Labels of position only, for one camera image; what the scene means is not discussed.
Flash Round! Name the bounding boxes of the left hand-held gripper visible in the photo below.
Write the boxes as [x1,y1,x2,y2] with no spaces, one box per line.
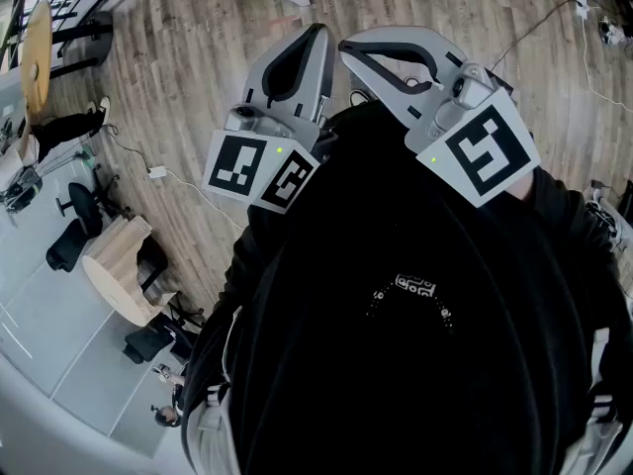
[201,22,332,216]

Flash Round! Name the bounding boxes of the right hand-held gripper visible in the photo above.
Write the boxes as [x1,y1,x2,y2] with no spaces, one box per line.
[338,25,544,211]

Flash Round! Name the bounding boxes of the person's left forearm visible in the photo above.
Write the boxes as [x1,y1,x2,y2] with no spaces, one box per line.
[217,204,283,316]

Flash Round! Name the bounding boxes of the person's right forearm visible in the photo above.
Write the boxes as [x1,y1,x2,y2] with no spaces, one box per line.
[507,165,625,291]

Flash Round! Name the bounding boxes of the black and white device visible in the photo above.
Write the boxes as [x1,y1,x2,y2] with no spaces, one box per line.
[596,15,633,59]

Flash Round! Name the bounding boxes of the black office chair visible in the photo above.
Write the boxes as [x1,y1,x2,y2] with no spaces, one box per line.
[45,180,133,274]

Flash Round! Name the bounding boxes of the white and black equipment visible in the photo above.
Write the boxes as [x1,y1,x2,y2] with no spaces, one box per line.
[586,179,633,254]

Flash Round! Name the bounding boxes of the round wooden high table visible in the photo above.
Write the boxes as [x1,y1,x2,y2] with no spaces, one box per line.
[19,0,116,117]

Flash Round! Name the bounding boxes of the round pale table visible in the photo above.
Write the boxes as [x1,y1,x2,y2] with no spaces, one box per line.
[81,215,167,329]

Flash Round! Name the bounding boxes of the person's black top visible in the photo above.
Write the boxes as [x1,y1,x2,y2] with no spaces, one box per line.
[180,99,633,475]

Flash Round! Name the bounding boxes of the black cable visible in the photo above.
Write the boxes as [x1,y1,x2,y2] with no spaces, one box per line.
[492,0,579,71]
[101,124,152,171]

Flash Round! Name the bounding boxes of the white cable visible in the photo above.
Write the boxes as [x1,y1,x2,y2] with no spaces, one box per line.
[165,170,248,233]
[579,15,633,114]

